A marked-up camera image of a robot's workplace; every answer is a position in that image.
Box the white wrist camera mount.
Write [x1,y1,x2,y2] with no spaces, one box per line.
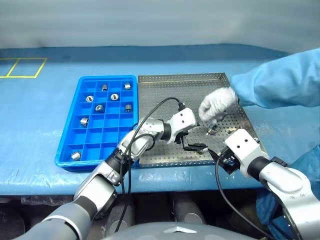
[223,128,271,180]
[166,107,198,145]

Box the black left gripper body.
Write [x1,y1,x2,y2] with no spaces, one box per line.
[174,122,201,151]

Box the grey robot torso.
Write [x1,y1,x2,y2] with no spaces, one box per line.
[99,222,261,240]

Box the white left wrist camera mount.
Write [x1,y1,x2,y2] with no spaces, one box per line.
[166,107,198,145]

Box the blue gowned person body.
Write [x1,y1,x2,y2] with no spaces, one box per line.
[254,144,320,236]

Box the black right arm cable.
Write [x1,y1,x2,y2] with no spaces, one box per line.
[215,156,276,240]

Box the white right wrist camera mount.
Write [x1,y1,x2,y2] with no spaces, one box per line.
[223,128,271,180]

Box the grey rounded cylinder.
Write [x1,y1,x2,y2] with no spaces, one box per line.
[107,197,136,236]
[172,194,207,226]

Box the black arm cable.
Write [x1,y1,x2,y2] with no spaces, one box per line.
[113,96,187,235]
[215,156,276,240]

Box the white gloved person hand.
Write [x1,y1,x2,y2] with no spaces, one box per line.
[198,87,238,125]

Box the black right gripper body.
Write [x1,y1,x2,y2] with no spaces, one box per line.
[216,146,239,176]

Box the perforated steel tray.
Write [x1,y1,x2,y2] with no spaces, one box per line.
[137,72,267,168]

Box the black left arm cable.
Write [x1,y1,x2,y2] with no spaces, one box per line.
[113,96,187,235]

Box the blue plastic compartment tray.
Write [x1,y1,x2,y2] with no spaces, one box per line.
[54,75,141,172]

